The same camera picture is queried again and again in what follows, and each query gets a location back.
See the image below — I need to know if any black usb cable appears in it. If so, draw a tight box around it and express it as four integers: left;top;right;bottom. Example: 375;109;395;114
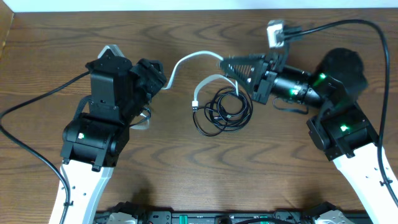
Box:
192;86;254;138

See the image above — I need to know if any white usb cable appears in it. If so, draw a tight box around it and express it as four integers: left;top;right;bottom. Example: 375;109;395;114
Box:
129;50;240;131

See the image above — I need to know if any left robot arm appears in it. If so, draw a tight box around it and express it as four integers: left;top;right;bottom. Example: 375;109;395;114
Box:
49;54;167;223

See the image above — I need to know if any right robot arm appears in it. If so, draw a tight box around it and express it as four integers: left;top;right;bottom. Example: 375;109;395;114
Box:
220;48;397;223

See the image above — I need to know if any cardboard panel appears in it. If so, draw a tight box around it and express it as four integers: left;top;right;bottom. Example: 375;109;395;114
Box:
0;0;14;57

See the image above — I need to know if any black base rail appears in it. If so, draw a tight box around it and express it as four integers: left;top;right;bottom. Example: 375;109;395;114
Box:
93;202;372;224

